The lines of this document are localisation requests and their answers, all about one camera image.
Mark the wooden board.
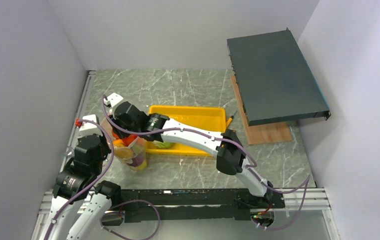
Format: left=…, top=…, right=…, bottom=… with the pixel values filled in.
left=230, top=75, right=293, bottom=145

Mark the yellow plastic tray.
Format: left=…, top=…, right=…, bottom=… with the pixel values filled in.
left=146, top=105, right=226, bottom=156

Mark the brown toy potato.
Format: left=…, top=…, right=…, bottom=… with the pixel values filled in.
left=114, top=146, right=134, bottom=160

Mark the purple toy onion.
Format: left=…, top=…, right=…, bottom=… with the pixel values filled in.
left=128, top=152, right=146, bottom=167

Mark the green toy cabbage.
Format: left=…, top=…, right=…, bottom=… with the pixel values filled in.
left=153, top=141, right=174, bottom=150

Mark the clear dotted zip top bag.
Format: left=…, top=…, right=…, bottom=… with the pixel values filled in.
left=101, top=118, right=147, bottom=173

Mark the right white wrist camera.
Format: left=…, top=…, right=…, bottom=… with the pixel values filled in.
left=104, top=93, right=124, bottom=109

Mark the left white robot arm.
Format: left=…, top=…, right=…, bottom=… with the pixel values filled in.
left=39, top=134, right=122, bottom=240

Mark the aluminium side rail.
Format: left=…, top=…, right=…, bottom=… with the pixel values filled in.
left=57, top=70, right=97, bottom=181

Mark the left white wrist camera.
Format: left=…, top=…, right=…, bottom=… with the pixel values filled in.
left=75, top=114, right=102, bottom=138

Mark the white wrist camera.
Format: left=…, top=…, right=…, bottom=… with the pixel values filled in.
left=104, top=93, right=124, bottom=109
left=75, top=114, right=102, bottom=138

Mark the orange toy pumpkin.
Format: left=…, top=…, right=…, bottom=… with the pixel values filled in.
left=113, top=135, right=138, bottom=147

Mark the black base frame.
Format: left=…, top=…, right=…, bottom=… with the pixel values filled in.
left=111, top=188, right=285, bottom=223

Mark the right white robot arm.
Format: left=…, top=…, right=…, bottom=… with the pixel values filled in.
left=102, top=100, right=273, bottom=208

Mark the dark green rack box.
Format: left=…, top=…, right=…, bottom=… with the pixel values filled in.
left=227, top=29, right=331, bottom=126

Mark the yellow handled screwdriver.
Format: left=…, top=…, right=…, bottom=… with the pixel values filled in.
left=226, top=110, right=238, bottom=128

